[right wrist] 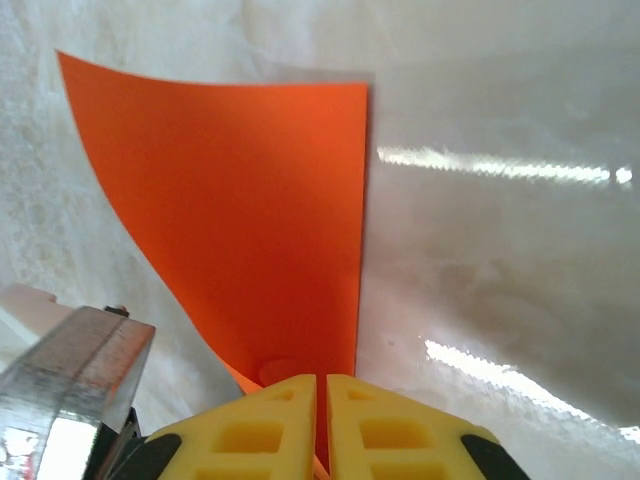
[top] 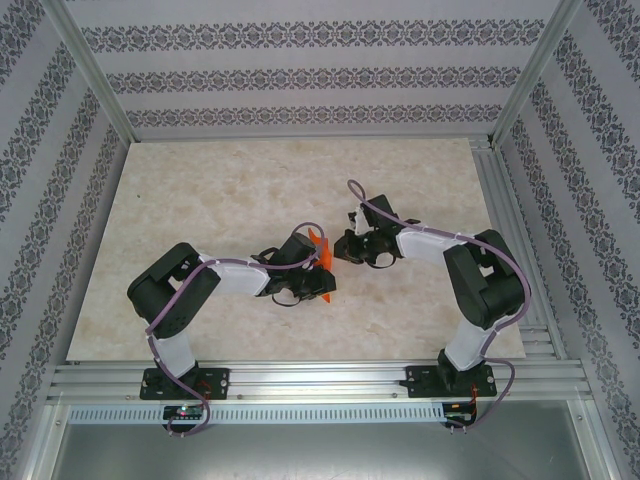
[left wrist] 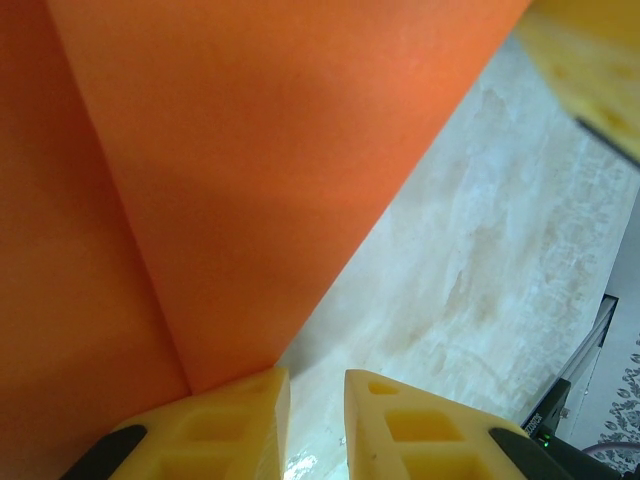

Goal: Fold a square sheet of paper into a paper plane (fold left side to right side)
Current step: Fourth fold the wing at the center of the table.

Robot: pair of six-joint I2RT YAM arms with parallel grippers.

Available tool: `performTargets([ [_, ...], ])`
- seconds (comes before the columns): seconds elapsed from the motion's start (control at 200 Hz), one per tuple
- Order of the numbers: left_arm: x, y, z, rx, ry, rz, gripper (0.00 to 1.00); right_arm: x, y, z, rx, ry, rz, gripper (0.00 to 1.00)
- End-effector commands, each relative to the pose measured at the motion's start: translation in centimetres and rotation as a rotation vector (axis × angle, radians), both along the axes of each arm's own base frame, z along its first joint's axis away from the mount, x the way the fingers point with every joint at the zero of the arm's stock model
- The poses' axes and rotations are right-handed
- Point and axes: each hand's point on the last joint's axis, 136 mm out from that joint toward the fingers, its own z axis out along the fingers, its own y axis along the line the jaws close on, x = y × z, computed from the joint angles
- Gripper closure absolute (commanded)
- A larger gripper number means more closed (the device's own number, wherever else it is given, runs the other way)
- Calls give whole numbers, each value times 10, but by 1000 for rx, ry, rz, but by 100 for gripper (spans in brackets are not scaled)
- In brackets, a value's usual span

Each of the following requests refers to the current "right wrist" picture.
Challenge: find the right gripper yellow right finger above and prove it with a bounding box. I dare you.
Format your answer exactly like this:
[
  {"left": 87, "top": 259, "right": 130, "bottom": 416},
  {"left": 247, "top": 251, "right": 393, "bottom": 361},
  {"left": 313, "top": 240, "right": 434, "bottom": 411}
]
[{"left": 327, "top": 373, "right": 531, "bottom": 480}]

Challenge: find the orange square paper sheet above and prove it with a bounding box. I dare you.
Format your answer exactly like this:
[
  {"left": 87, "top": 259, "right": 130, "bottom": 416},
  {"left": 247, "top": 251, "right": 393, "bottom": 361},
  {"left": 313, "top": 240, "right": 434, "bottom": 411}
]
[{"left": 54, "top": 48, "right": 371, "bottom": 480}]

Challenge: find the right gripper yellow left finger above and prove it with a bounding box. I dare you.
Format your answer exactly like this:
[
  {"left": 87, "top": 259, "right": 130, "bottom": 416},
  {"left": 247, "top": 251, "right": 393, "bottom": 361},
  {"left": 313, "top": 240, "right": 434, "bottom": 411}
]
[{"left": 122, "top": 373, "right": 319, "bottom": 480}]

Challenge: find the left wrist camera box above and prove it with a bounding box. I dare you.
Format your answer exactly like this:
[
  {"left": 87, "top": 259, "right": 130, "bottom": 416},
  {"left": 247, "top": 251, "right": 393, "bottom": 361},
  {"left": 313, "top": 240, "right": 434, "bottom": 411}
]
[{"left": 0, "top": 304, "right": 157, "bottom": 480}]

